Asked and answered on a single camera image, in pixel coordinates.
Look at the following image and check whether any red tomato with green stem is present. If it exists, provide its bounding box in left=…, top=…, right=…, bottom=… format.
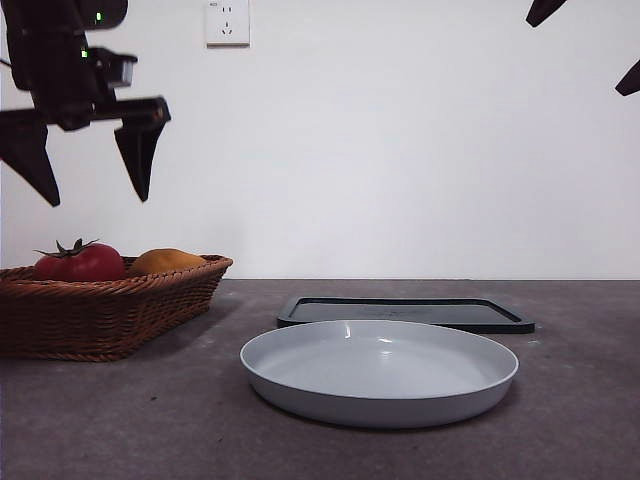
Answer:
left=32, top=238, right=127, bottom=282

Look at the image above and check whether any round orange-yellow fruit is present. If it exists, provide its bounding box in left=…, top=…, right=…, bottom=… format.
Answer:
left=130, top=248, right=207, bottom=275

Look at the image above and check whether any brown wicker basket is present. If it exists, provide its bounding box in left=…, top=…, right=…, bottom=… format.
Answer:
left=0, top=254, right=235, bottom=362

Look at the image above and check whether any black rectangular tray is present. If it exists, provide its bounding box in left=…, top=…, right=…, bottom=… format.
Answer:
left=277, top=295, right=536, bottom=335

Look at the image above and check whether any grey round plate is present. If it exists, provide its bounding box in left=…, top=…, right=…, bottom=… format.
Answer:
left=239, top=319, right=520, bottom=430

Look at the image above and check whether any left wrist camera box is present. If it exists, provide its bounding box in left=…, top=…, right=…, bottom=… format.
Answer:
left=82, top=46, right=139, bottom=90

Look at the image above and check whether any white wall power socket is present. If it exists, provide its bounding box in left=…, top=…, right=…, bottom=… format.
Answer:
left=206, top=0, right=252, bottom=49

